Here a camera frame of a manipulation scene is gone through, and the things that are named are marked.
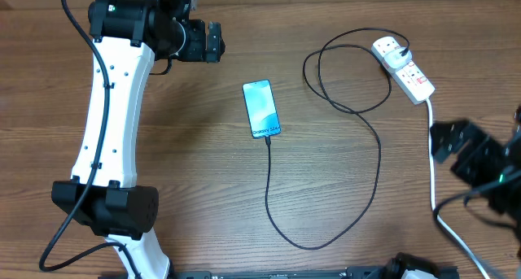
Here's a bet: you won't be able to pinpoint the blue Galaxy smartphone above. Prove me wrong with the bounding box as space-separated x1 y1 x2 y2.
242 80 282 138

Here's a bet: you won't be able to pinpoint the black USB charging cable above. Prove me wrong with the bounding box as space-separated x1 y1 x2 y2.
264 27 411 251

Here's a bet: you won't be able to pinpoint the white power strip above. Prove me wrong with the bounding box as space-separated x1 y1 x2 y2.
371 37 436 105

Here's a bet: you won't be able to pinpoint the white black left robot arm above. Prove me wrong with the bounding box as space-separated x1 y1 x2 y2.
51 0 225 278

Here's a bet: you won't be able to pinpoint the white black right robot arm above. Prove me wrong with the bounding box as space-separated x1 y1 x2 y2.
427 132 519 279

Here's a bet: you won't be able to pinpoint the white charger plug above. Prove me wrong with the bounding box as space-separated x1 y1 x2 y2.
383 48 412 72

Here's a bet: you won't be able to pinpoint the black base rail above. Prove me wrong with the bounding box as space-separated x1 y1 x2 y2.
174 266 384 279

